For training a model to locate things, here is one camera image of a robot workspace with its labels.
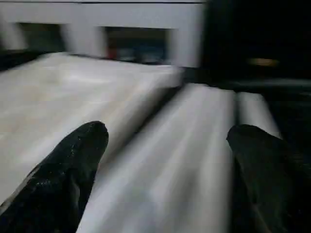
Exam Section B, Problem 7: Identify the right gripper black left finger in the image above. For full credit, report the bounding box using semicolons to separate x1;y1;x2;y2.
0;121;109;233

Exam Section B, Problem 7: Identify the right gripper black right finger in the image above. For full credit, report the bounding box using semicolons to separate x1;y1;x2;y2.
225;124;311;233

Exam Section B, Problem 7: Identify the black work mat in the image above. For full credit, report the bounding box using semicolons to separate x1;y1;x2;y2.
0;48;311;233

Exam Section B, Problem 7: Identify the white plastic table top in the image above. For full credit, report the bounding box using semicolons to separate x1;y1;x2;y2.
0;52;184;204

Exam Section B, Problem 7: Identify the black cabinet with yellow label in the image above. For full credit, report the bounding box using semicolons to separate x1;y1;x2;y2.
201;0;311;82

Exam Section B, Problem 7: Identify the white cabinet with glass doors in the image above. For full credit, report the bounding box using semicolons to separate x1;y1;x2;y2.
0;0;206;67

